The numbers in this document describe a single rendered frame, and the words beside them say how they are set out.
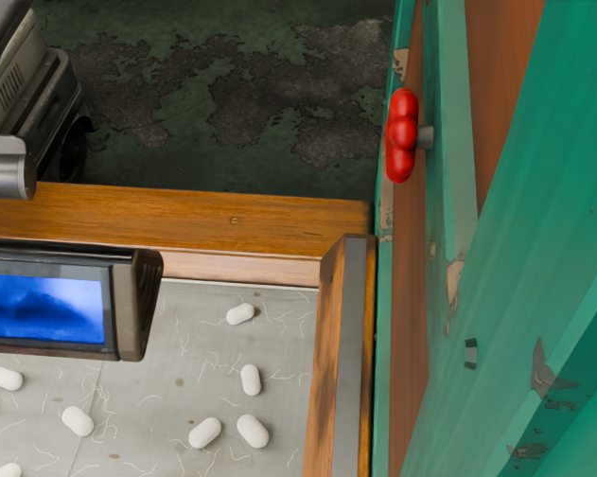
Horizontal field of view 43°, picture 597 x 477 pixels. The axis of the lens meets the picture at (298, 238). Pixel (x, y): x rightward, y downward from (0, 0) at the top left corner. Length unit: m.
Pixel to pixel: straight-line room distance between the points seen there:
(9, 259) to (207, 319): 0.41
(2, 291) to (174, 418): 0.36
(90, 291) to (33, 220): 0.48
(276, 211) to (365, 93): 1.27
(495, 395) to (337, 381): 0.52
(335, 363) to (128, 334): 0.26
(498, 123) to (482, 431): 0.11
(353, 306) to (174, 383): 0.22
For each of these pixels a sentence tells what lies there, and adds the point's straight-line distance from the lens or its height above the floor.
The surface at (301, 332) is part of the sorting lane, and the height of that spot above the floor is 0.74.
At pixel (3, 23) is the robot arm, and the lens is 0.87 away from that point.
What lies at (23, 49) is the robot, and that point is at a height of 0.44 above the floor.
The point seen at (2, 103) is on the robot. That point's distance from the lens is 1.67.
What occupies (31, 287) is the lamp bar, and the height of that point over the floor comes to 1.09.
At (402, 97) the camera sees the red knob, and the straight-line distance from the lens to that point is 0.34.
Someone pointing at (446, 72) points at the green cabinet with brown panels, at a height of 1.27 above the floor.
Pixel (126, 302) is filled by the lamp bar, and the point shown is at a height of 1.09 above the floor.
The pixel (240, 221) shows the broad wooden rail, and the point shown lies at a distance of 0.91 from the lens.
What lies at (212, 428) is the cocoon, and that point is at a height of 0.76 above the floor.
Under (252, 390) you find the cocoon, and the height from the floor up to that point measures 0.76.
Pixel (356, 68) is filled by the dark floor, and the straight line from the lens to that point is 2.22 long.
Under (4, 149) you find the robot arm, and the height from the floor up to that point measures 0.89.
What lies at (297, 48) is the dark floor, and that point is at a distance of 2.28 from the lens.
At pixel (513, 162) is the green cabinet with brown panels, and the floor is 1.37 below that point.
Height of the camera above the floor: 1.49
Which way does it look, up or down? 55 degrees down
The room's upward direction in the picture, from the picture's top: 1 degrees counter-clockwise
